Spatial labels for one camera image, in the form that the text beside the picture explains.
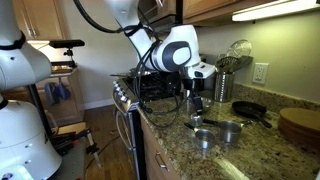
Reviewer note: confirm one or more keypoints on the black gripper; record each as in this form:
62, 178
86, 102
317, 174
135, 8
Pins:
193, 85

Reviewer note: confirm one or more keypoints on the small silver measuring pot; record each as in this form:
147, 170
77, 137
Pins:
196, 120

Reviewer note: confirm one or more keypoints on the medium silver measuring pot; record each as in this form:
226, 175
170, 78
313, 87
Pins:
205, 140

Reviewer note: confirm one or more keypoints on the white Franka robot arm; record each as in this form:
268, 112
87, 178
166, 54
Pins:
20, 140

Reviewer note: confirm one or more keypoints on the large silver measuring pot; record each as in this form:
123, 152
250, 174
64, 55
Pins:
230, 133

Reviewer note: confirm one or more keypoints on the metal whisk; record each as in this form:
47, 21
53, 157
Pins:
226, 65

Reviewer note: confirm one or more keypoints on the dark bowl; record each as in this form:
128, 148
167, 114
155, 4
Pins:
248, 108

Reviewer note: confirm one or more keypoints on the black spatula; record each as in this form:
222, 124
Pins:
243, 63

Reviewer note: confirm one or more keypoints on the wooden base cabinet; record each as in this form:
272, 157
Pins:
153, 146

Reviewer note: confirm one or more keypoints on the stainless steel gas stove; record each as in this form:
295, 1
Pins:
128, 100

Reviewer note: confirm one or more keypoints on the stainless steel microwave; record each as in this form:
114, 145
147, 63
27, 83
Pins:
168, 11

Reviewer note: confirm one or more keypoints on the round wooden cutting board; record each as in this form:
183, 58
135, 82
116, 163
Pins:
300, 121

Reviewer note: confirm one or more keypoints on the silver bar clamp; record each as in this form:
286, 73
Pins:
93, 150

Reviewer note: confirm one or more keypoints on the under cabinet light strip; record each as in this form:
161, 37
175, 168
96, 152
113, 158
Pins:
273, 10

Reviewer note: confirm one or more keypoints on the wooden sideboard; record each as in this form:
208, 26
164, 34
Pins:
71, 110

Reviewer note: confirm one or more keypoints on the light wooden plank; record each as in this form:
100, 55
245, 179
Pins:
71, 128

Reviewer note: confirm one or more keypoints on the blue oven mitt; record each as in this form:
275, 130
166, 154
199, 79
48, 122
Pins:
62, 91
50, 94

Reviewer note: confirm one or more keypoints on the black clamp with orange trigger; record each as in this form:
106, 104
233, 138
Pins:
66, 141

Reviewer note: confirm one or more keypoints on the perforated workbench top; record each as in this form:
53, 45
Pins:
73, 163

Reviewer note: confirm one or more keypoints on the brown serving tray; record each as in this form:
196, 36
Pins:
60, 70

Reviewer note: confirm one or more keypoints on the white wall outlet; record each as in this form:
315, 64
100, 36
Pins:
260, 73

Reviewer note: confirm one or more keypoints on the wooden wall cabinets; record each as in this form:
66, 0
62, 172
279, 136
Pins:
206, 6

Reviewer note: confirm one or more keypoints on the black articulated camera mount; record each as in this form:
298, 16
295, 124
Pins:
68, 55

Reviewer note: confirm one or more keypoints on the black stereo camera bar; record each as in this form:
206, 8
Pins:
66, 43

